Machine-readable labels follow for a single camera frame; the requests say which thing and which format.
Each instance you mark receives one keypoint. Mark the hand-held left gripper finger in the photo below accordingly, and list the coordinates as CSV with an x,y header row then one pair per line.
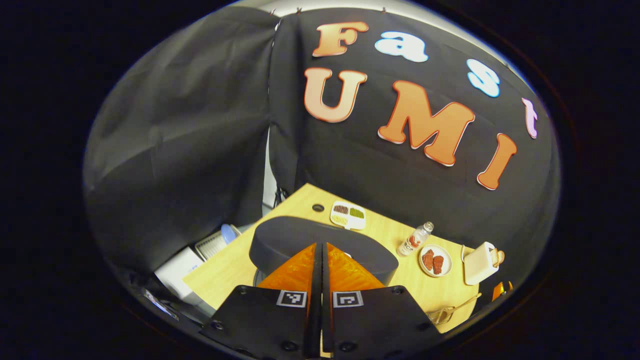
x,y
316,310
327,310

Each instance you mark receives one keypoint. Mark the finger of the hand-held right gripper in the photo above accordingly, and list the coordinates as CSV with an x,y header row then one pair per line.
x,y
501,291

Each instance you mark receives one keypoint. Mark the black rice cooker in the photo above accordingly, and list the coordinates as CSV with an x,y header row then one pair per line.
x,y
290,240

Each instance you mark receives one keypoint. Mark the toast bread slice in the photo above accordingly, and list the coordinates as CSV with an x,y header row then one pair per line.
x,y
500,257

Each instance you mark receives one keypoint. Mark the white toaster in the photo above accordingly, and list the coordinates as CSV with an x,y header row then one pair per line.
x,y
477,265

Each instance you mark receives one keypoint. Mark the red meat piece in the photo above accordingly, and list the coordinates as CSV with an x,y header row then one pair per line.
x,y
438,265
428,259

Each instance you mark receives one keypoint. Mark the white round plate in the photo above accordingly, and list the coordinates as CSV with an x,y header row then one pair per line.
x,y
435,261

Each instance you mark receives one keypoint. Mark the white divided dish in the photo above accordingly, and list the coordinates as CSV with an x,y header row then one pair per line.
x,y
348,216

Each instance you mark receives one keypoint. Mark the clear plastic bottle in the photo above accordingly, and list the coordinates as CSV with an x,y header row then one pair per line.
x,y
412,241

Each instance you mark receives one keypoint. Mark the blue round lid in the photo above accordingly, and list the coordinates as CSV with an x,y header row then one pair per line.
x,y
228,233

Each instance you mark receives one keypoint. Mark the black tripod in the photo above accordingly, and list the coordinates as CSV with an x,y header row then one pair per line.
x,y
280,196

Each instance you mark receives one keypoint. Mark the white plastic basket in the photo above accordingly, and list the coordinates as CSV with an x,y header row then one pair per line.
x,y
214,245

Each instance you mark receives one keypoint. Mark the white storage box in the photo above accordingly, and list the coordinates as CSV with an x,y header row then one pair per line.
x,y
177,272

